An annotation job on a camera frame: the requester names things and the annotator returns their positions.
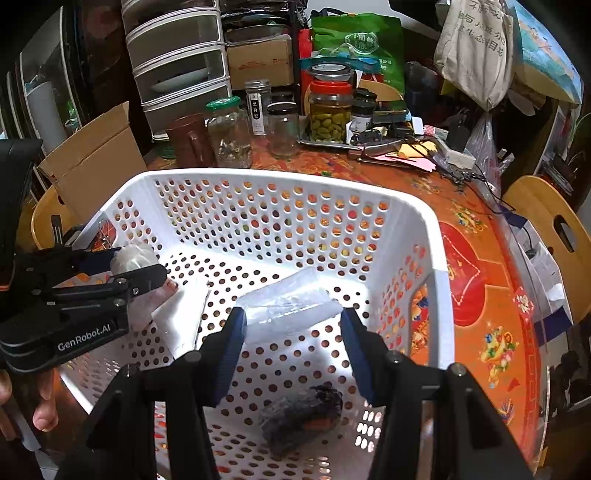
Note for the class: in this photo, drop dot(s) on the white blue paper bag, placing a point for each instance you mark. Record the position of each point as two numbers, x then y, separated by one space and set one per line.
549 286

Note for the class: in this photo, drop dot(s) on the black cloth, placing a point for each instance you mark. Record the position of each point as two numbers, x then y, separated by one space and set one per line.
300 415

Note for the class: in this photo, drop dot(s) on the metal tray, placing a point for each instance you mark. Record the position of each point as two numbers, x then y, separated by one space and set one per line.
323 144

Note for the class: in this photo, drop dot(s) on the open cardboard box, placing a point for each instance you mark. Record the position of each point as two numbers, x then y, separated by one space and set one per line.
92 157

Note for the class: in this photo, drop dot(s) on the grey stacked drawer unit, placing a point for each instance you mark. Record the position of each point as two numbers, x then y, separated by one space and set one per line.
175 60

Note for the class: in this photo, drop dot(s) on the tall labelled glass jar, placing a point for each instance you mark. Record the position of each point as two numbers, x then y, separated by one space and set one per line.
257 110

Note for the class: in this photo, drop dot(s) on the yellow paper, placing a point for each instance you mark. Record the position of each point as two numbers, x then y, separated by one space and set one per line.
415 150

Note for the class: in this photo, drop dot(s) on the pink paper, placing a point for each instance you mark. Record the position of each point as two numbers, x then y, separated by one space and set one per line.
401 164

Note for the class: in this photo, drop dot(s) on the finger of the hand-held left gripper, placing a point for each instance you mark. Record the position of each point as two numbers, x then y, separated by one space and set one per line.
69 258
143 277

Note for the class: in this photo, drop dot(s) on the small white cloth bundle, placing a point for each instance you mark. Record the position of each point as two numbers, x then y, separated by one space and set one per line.
131 258

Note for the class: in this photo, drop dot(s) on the beige tote bag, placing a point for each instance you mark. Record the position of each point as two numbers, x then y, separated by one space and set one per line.
475 50

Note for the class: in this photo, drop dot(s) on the small dark jar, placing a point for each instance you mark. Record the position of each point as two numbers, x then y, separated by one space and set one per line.
364 108

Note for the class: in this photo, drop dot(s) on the green shopping bag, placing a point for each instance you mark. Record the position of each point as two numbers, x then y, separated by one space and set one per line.
364 41

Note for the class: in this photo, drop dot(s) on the blue printed tote bag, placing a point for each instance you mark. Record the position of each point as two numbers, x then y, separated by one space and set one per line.
549 60

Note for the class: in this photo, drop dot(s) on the white perforated plastic basket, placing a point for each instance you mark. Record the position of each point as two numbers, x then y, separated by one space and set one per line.
277 217

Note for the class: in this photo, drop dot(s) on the brown plastic cup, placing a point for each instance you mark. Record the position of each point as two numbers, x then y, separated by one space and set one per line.
189 141

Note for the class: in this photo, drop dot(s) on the person's left hand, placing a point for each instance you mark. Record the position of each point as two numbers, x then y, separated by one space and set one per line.
46 406

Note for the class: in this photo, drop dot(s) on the brown cardboard box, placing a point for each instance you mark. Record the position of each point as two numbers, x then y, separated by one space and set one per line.
258 64

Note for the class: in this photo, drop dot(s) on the clear plastic bag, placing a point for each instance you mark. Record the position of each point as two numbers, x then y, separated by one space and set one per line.
485 147

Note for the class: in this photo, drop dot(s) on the empty black lid glass jar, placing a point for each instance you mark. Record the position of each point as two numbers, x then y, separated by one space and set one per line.
282 134

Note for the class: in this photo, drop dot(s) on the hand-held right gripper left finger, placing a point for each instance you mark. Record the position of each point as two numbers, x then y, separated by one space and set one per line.
231 355

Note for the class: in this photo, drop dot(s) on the green lid glass jar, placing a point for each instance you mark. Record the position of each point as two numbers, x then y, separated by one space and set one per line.
228 138

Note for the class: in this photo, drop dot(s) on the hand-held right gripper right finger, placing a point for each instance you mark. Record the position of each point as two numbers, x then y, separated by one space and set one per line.
360 355

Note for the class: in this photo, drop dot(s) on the jar of green olives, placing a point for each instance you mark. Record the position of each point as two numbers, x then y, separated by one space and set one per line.
328 117

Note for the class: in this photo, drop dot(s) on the wooden chair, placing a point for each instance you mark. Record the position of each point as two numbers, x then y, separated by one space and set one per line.
531 198
44 221

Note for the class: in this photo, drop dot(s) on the black phone stand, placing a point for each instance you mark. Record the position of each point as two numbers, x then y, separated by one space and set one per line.
56 228

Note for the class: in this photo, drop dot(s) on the white power strip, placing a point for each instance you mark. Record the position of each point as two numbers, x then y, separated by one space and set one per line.
457 157

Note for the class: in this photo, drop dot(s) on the dark mirrored wardrobe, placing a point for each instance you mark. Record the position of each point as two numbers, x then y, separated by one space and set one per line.
41 92

